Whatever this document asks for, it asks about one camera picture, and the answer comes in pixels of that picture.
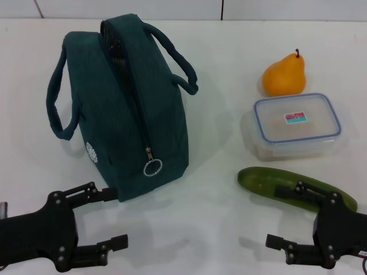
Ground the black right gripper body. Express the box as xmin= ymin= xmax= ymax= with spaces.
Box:
xmin=311 ymin=192 xmax=367 ymax=270

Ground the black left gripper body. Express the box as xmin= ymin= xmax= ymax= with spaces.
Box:
xmin=0 ymin=190 xmax=79 ymax=273

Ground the green cucumber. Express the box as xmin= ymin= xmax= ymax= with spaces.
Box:
xmin=237 ymin=167 xmax=358 ymax=214

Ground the clear plastic food container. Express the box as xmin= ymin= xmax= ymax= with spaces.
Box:
xmin=240 ymin=92 xmax=342 ymax=162

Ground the silver zipper pull ring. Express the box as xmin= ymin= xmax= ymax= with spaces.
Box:
xmin=143 ymin=147 xmax=163 ymax=178

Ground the dark teal insulated lunch bag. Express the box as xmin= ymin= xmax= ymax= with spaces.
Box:
xmin=45 ymin=13 xmax=199 ymax=203

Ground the orange pear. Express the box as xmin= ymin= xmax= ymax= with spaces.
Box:
xmin=261 ymin=48 xmax=307 ymax=97

